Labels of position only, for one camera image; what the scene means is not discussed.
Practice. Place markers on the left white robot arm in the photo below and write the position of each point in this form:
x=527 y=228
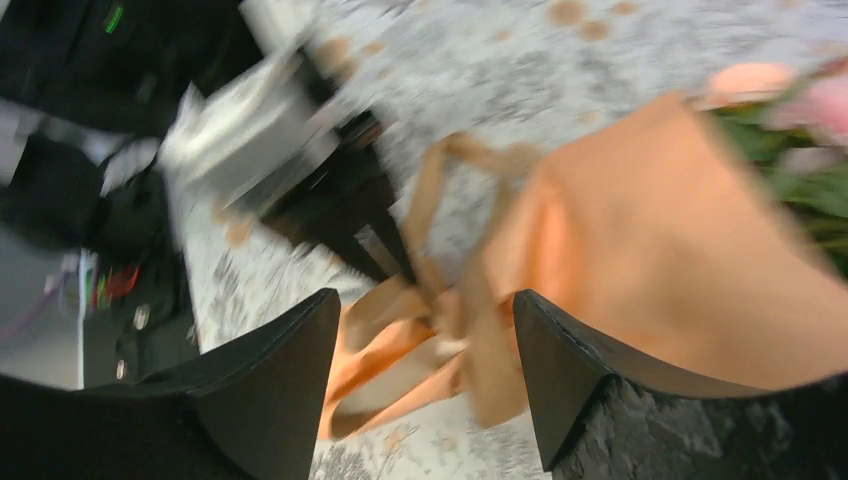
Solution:
x=109 y=107

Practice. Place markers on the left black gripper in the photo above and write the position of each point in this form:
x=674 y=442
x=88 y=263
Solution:
x=270 y=145

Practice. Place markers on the tan wrapping paper sheet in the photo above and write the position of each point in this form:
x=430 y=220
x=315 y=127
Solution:
x=652 y=231

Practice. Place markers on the tan ribbon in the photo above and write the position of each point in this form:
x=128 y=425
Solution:
x=450 y=265

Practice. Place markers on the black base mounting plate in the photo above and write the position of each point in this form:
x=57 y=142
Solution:
x=140 y=321

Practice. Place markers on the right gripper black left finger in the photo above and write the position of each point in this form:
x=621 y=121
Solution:
x=250 y=409

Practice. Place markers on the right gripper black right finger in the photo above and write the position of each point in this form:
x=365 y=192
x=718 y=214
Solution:
x=567 y=365

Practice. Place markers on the floral patterned table mat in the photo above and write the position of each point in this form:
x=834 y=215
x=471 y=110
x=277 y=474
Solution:
x=542 y=72

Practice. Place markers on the pink fake flower bunch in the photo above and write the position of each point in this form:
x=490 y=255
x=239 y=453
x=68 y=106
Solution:
x=793 y=128

